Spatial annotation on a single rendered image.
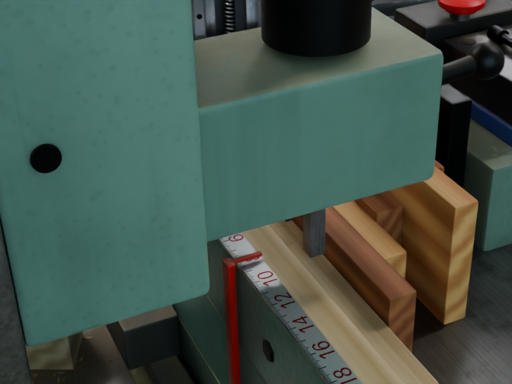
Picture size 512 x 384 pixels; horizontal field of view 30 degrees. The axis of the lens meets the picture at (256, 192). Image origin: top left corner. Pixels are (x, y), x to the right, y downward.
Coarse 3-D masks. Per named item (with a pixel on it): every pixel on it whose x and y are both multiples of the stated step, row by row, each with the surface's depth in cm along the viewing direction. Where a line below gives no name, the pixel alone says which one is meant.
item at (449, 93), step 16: (448, 96) 56; (464, 96) 56; (448, 112) 56; (464, 112) 56; (448, 128) 57; (464, 128) 57; (448, 144) 57; (464, 144) 57; (448, 160) 58; (464, 160) 58; (448, 176) 58
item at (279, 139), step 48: (240, 48) 45; (384, 48) 44; (432, 48) 44; (240, 96) 41; (288, 96) 41; (336, 96) 42; (384, 96) 44; (432, 96) 45; (240, 144) 41; (288, 144) 43; (336, 144) 44; (384, 144) 45; (432, 144) 46; (240, 192) 43; (288, 192) 44; (336, 192) 45
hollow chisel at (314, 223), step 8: (304, 216) 50; (312, 216) 49; (320, 216) 50; (304, 224) 50; (312, 224) 50; (320, 224) 50; (304, 232) 51; (312, 232) 50; (320, 232) 50; (304, 240) 51; (312, 240) 50; (320, 240) 50; (304, 248) 51; (312, 248) 50; (320, 248) 51; (312, 256) 51
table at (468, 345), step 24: (480, 264) 58; (504, 264) 58; (480, 288) 56; (504, 288) 56; (192, 312) 60; (216, 312) 55; (480, 312) 54; (504, 312) 54; (192, 336) 62; (216, 336) 56; (432, 336) 53; (456, 336) 53; (480, 336) 53; (504, 336) 53; (216, 360) 58; (240, 360) 53; (432, 360) 51; (456, 360) 51; (480, 360) 51; (504, 360) 51
